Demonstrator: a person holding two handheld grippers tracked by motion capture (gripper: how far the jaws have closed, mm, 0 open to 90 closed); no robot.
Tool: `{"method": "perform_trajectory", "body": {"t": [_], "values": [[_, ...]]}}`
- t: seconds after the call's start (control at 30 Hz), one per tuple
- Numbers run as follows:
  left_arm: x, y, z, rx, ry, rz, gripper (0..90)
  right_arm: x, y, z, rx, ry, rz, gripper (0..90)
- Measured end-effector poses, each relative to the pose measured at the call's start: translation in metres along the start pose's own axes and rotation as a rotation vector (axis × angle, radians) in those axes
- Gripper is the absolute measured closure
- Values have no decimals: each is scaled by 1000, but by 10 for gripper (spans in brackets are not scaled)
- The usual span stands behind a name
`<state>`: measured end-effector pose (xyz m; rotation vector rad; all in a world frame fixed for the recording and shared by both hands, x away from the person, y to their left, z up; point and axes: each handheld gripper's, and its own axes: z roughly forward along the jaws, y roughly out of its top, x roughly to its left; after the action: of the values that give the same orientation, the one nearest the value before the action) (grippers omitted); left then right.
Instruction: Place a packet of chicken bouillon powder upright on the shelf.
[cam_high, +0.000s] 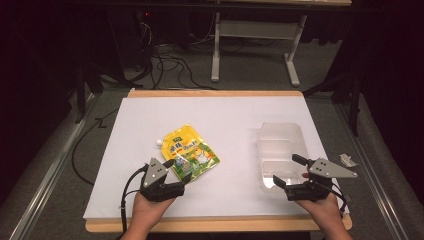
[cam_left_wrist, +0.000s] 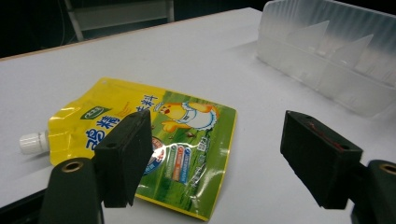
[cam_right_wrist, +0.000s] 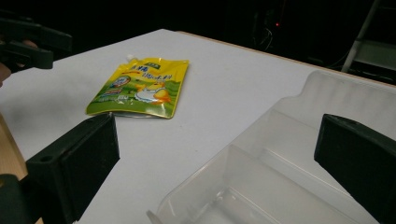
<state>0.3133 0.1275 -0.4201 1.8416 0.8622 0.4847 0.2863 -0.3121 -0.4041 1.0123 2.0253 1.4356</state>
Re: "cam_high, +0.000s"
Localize clear plastic container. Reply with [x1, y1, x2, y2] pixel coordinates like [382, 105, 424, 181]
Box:
[256, 121, 311, 192]

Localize person's right hand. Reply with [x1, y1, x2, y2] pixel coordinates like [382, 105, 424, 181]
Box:
[294, 172, 342, 230]

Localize crumpled white wrapper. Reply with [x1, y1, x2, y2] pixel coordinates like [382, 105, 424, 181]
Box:
[339, 153, 358, 168]

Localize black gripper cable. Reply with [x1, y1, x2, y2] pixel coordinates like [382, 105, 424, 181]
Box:
[119, 164, 149, 234]
[319, 181, 348, 214]

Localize person's left hand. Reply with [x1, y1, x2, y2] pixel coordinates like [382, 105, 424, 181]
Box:
[131, 191, 176, 230]

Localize yellow green spout pouch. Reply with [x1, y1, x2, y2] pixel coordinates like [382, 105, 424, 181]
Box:
[155, 123, 221, 183]

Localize long black floor cable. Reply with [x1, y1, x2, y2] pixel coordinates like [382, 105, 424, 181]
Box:
[71, 108, 120, 186]

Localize white table mat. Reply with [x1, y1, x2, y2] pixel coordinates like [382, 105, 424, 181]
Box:
[83, 95, 350, 220]

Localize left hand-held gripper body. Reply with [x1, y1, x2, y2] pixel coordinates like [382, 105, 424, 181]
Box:
[139, 157, 186, 203]

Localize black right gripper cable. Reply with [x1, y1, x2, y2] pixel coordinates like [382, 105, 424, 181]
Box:
[319, 181, 348, 214]

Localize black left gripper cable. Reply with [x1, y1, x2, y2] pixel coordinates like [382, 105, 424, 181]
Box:
[119, 164, 149, 234]

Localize black metal stand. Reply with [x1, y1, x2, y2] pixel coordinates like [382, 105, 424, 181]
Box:
[73, 61, 105, 124]
[302, 63, 363, 138]

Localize bundle of black floor cables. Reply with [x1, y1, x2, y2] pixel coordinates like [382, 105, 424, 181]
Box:
[99, 19, 218, 91]

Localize metal floor rail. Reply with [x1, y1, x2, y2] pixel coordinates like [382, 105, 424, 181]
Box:
[334, 103, 409, 240]
[9, 93, 101, 240]

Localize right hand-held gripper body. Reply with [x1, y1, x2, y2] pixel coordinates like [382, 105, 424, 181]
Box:
[284, 157, 359, 202]

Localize white desk frame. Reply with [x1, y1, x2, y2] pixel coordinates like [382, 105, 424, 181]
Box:
[210, 11, 309, 88]

